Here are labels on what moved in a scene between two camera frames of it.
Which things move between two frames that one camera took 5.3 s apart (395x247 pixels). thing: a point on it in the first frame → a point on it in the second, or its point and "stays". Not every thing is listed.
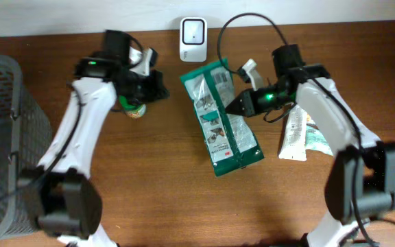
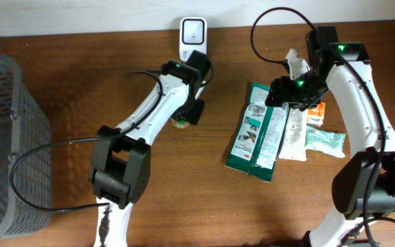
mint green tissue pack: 315,140 stays
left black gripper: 164,92 → 195,115
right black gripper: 244,105 → 278,88
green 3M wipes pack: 228,138 → 256,147
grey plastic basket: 14,140 stays
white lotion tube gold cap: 294,145 stays
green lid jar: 133,112 → 180,123
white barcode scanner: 193,39 stays
